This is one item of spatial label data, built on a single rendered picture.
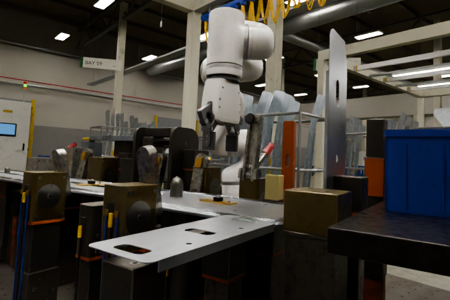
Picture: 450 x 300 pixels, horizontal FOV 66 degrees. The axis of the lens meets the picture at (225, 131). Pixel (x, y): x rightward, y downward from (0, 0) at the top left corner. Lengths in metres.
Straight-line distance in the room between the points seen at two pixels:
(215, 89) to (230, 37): 0.12
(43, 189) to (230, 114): 0.48
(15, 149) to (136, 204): 7.35
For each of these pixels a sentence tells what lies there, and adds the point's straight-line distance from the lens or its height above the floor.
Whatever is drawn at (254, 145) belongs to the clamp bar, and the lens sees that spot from 0.90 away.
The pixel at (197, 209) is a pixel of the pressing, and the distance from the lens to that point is 0.70.
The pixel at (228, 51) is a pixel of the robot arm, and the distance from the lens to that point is 0.78.
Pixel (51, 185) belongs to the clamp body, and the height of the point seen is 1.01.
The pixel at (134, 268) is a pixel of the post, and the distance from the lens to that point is 0.39.
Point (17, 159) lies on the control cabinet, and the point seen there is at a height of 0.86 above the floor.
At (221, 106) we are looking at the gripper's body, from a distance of 0.75.
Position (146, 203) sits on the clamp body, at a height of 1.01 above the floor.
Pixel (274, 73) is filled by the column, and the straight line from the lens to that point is 9.05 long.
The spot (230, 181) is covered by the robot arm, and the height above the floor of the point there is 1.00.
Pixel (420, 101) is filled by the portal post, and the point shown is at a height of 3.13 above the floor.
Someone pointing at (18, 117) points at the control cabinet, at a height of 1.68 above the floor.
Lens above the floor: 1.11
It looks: 4 degrees up
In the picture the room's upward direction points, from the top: 3 degrees clockwise
